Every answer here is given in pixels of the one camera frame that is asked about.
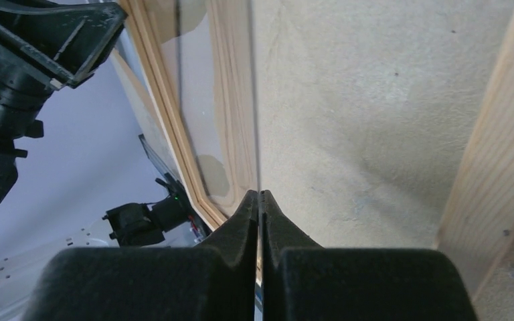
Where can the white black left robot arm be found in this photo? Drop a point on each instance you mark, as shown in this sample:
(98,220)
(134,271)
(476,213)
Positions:
(0,177)

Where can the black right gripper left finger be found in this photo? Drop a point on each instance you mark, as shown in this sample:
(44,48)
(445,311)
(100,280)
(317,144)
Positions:
(214,280)

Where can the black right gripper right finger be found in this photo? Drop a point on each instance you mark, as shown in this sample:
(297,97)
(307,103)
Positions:
(305,281)

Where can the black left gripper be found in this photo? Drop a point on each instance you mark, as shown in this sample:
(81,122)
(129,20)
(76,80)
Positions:
(45,46)

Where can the light wooden picture frame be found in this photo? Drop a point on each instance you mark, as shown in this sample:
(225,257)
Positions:
(373,123)

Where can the clear glass pane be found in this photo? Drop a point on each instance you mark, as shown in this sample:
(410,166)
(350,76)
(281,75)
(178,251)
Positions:
(202,57)

